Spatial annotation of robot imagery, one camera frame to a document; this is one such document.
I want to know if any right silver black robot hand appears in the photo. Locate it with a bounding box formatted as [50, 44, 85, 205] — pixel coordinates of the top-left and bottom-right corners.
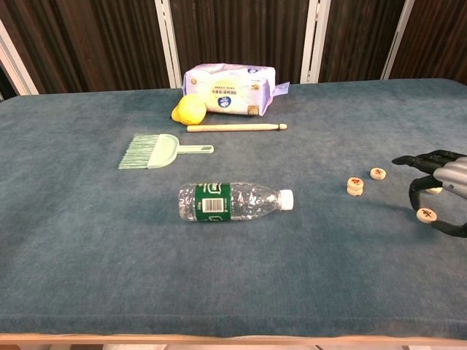
[391, 149, 467, 238]

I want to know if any mint green hand brush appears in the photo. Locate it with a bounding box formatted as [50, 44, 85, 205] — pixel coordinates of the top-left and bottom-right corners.
[117, 133, 215, 171]

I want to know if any dark wood slat panel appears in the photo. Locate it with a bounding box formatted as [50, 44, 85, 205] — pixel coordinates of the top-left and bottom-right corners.
[0, 0, 173, 95]
[169, 0, 311, 90]
[318, 0, 406, 83]
[388, 0, 467, 80]

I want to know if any clear green-label water bottle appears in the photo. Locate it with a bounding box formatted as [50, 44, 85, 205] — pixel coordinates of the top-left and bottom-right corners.
[177, 181, 295, 223]

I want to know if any light wooden stick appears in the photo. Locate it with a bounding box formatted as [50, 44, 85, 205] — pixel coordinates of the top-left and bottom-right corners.
[186, 122, 288, 133]

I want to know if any white purple tissue pack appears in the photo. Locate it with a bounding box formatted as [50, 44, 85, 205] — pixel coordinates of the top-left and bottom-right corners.
[182, 63, 291, 117]

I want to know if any yellow lemon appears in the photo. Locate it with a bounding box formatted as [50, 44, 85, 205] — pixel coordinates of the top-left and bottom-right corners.
[171, 93, 207, 125]

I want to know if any blue table cloth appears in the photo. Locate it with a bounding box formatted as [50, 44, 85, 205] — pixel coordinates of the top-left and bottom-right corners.
[0, 77, 467, 338]

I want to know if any white screen frame post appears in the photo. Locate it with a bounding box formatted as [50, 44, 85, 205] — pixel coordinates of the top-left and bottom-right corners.
[380, 0, 416, 80]
[154, 0, 182, 89]
[0, 20, 39, 96]
[300, 0, 331, 84]

